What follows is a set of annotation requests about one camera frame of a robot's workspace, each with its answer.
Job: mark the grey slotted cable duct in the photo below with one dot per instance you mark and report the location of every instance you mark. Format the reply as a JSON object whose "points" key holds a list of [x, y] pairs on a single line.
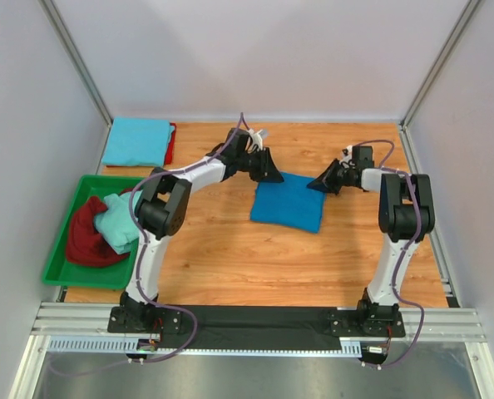
{"points": [[137, 346]]}

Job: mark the green plastic bin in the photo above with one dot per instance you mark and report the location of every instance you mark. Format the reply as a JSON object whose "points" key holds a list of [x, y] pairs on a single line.
{"points": [[59, 271]]}

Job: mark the aluminium frame post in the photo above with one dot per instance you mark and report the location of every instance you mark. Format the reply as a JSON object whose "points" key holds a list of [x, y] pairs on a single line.
{"points": [[62, 31], [448, 48]]}

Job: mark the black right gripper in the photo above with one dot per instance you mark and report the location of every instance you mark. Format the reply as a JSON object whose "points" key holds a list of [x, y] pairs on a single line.
{"points": [[324, 181]]}

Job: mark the right aluminium frame post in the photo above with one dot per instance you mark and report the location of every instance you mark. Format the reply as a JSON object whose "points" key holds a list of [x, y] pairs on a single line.
{"points": [[448, 48]]}

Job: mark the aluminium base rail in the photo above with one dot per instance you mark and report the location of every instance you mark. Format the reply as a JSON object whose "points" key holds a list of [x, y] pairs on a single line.
{"points": [[81, 319]]}

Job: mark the dark red t shirt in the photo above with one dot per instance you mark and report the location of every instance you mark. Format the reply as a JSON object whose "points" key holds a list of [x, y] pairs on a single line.
{"points": [[85, 245]]}

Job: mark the left aluminium frame post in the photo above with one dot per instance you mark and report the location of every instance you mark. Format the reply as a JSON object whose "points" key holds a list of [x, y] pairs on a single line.
{"points": [[62, 31]]}

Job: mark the mint green t shirt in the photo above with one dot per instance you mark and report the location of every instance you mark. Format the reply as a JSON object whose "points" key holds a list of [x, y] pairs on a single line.
{"points": [[115, 223]]}

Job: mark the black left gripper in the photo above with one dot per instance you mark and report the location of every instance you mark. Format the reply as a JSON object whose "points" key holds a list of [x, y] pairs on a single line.
{"points": [[266, 171]]}

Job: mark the folded light blue t shirt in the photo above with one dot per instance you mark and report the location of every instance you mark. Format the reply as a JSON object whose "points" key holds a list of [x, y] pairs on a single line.
{"points": [[136, 141]]}

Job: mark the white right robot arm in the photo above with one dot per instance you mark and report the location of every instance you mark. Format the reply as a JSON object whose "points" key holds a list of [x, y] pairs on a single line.
{"points": [[406, 216]]}

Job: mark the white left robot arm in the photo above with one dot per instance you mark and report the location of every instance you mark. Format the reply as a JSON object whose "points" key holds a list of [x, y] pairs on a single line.
{"points": [[160, 212]]}

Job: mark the folded red t shirt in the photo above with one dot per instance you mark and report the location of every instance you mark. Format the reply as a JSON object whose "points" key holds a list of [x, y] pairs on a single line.
{"points": [[171, 145]]}

